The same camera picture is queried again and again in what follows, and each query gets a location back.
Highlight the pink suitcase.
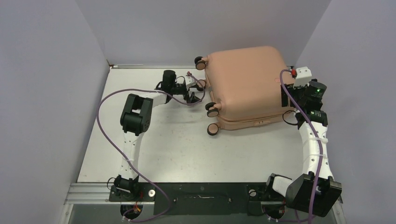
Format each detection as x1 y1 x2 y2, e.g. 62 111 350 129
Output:
194 46 291 136

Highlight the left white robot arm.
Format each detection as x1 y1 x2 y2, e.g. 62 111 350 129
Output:
114 70 206 201

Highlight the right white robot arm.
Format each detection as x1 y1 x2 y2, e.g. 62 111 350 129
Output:
264 79 342 217

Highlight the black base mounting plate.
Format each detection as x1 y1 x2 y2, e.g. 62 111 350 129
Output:
109 182 286 218

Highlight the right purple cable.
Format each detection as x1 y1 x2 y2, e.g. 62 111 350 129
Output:
279 69 324 224

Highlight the purple cable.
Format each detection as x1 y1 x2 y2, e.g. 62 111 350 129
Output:
279 69 324 224
96 72 206 223

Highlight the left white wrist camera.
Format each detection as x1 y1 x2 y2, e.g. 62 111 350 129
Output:
184 71 205 89

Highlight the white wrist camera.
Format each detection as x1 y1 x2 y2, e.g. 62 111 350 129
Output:
184 71 205 89
291 66 312 88

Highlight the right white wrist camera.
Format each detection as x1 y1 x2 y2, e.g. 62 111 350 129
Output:
291 66 312 88

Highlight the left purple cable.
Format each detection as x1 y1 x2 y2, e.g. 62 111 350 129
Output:
96 72 206 223

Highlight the aluminium frame rail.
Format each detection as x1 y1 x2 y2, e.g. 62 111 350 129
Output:
58 64 347 224

